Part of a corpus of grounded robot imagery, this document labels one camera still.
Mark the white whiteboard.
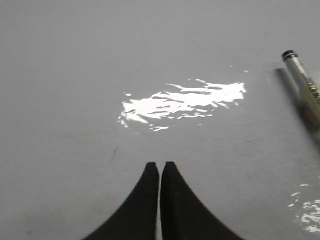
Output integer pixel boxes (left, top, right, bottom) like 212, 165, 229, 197
0, 0, 320, 240

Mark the white black-tipped whiteboard marker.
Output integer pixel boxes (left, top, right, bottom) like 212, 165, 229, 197
282, 50, 320, 123

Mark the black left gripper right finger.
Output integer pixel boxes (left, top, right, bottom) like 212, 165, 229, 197
160, 162, 241, 240

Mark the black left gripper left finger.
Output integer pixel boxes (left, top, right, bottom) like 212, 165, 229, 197
86, 162, 160, 240

